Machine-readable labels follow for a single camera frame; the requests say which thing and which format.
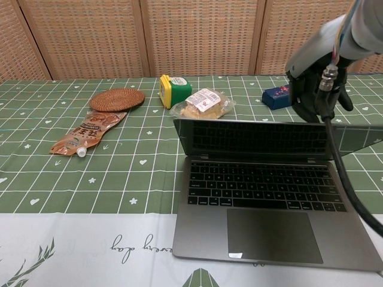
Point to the bread in clear plastic bag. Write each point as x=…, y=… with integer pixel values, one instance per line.
x=203, y=104

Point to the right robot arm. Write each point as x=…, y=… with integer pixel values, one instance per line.
x=365, y=27

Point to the woven rattan folding screen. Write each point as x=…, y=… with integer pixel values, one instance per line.
x=89, y=39

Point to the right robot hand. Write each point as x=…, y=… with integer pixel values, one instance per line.
x=308, y=59

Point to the green checkered tablecloth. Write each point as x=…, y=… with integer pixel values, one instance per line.
x=89, y=194

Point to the dark blue small box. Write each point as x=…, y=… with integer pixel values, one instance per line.
x=275, y=97

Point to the brown spout drink pouch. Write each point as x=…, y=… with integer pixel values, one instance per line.
x=89, y=131

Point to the silver grey laptop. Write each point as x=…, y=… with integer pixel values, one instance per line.
x=269, y=239

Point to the yellow green plastic container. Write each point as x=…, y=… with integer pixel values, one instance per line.
x=176, y=94

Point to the round woven rattan coaster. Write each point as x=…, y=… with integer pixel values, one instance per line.
x=117, y=100

